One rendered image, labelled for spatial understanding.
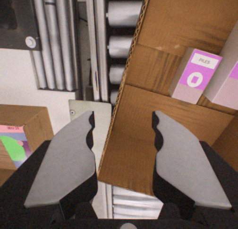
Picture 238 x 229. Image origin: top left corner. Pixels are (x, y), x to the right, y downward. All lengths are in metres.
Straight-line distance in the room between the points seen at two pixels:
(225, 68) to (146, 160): 0.25
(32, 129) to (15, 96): 0.13
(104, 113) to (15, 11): 0.30
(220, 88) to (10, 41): 0.46
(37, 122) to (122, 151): 0.23
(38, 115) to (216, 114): 0.45
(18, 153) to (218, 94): 0.58
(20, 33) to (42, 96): 0.16
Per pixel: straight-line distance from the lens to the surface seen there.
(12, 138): 0.56
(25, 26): 0.42
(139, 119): 0.40
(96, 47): 0.37
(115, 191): 0.64
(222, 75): 0.34
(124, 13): 0.35
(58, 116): 0.46
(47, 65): 0.42
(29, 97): 0.48
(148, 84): 0.36
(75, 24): 0.42
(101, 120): 0.42
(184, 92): 0.33
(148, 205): 0.70
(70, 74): 0.40
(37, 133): 0.44
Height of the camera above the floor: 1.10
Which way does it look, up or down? 62 degrees down
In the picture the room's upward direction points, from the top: 166 degrees counter-clockwise
